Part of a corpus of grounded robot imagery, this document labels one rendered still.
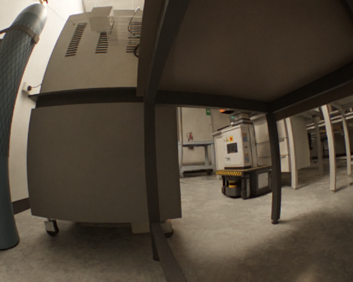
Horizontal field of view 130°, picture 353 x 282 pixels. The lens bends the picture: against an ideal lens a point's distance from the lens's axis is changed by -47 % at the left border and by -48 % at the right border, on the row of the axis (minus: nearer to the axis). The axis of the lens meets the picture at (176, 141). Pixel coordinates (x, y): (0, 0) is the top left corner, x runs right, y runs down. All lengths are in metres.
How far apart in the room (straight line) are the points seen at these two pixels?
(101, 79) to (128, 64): 0.17
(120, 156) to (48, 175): 0.38
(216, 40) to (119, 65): 0.58
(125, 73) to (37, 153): 0.60
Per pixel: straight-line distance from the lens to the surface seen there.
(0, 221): 0.86
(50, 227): 0.96
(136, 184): 0.69
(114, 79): 0.82
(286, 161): 1.79
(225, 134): 1.66
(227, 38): 0.41
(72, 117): 0.78
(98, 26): 1.00
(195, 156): 5.04
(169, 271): 0.34
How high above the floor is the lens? 0.40
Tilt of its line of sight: 8 degrees up
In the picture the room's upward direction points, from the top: 3 degrees counter-clockwise
